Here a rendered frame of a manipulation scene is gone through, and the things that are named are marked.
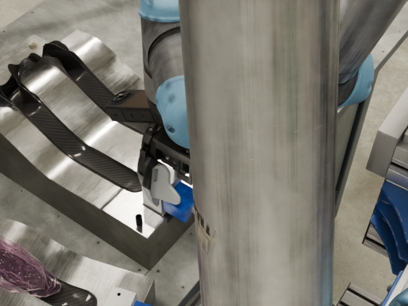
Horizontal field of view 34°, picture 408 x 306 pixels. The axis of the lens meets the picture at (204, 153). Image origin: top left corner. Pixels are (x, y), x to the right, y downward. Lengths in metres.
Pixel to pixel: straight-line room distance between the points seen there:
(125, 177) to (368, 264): 1.16
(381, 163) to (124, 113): 0.40
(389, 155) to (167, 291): 0.39
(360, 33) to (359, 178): 1.72
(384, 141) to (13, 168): 0.60
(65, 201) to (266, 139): 0.76
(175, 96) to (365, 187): 1.66
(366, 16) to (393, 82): 2.10
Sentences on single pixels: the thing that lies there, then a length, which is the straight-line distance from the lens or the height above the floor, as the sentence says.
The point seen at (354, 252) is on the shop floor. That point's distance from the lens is 2.07.
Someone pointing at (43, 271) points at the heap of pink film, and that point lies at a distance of 0.96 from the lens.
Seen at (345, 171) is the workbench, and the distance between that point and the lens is 1.90.
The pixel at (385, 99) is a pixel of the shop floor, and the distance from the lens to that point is 2.55.
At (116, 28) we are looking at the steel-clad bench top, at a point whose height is 0.80.
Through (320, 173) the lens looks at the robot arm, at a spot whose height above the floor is 1.41.
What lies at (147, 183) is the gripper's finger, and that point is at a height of 0.98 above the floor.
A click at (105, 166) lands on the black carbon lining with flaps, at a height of 0.88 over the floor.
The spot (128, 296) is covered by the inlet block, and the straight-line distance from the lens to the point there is 0.92.
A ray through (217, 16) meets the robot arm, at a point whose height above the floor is 1.49.
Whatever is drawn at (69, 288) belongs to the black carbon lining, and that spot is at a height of 0.85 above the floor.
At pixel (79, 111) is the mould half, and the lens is 1.13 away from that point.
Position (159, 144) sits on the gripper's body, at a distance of 0.84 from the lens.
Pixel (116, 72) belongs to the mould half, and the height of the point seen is 0.91.
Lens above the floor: 1.68
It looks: 48 degrees down
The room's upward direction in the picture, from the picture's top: 2 degrees clockwise
